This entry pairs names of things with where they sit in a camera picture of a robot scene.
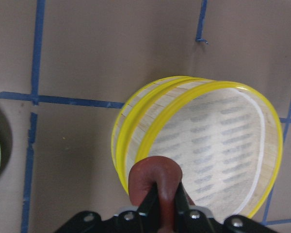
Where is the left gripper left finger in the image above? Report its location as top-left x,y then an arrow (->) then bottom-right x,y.
137,183 -> 159,216

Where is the yellow steamer basket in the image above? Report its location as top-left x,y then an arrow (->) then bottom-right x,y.
111,76 -> 210,191
136,80 -> 283,221

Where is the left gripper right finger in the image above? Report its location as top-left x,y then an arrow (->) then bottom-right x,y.
175,183 -> 190,218

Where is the brown bun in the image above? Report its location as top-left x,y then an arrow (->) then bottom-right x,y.
128,156 -> 182,233

